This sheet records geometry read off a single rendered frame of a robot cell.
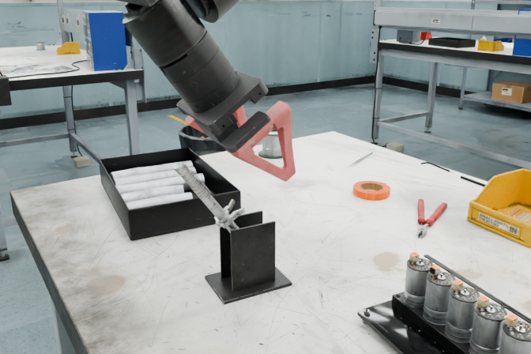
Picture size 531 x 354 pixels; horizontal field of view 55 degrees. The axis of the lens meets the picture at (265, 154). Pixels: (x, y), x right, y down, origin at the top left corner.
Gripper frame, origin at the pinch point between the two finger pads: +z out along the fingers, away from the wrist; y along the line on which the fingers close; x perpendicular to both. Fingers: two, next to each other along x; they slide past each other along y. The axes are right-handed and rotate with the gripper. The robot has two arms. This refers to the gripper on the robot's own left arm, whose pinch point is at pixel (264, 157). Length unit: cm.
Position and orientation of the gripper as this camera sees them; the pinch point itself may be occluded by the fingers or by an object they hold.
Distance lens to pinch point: 53.8
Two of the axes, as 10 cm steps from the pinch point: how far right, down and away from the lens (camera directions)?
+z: 5.2, 7.0, 5.0
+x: -7.3, 6.6, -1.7
